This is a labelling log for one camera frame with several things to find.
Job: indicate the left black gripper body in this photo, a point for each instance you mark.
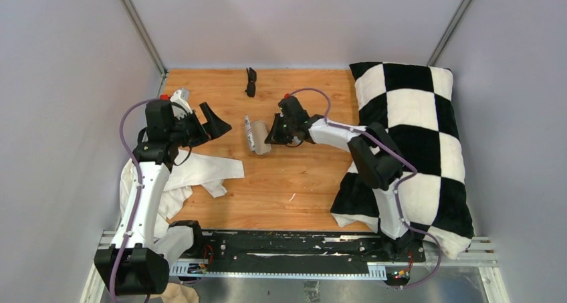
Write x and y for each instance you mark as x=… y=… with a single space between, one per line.
x=188 y=130

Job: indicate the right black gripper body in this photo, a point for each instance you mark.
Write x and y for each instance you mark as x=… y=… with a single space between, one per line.
x=289 y=127

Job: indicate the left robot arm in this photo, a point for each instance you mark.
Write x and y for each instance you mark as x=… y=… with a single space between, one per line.
x=135 y=263

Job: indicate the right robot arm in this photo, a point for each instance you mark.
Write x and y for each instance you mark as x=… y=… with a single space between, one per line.
x=377 y=159

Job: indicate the black sunglasses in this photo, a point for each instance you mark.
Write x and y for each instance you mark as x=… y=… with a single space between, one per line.
x=251 y=82

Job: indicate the white crumpled cloth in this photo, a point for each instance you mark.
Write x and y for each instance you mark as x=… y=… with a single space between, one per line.
x=206 y=171

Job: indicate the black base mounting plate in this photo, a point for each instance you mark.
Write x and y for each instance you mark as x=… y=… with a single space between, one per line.
x=293 y=253

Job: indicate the black white checkered pillow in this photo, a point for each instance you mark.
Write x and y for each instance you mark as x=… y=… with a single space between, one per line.
x=413 y=104

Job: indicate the beige cloth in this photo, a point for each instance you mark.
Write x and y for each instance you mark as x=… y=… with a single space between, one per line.
x=176 y=293

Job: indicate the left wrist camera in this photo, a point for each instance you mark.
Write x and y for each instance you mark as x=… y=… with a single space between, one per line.
x=179 y=100

